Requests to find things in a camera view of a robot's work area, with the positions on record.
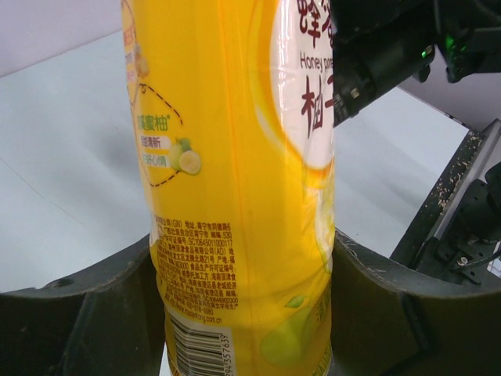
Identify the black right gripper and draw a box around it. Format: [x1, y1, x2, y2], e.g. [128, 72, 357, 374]
[330, 1, 434, 125]

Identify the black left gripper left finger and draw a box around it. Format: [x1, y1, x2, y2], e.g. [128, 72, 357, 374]
[1, 237, 165, 375]

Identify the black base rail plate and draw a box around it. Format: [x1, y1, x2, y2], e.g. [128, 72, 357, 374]
[390, 120, 500, 288]

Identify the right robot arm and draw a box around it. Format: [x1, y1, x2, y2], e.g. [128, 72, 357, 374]
[330, 1, 500, 285]

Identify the yellow juice bottle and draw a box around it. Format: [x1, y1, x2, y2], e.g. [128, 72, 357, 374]
[121, 1, 335, 375]

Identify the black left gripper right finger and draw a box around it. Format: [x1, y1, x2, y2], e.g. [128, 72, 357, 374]
[331, 232, 500, 375]

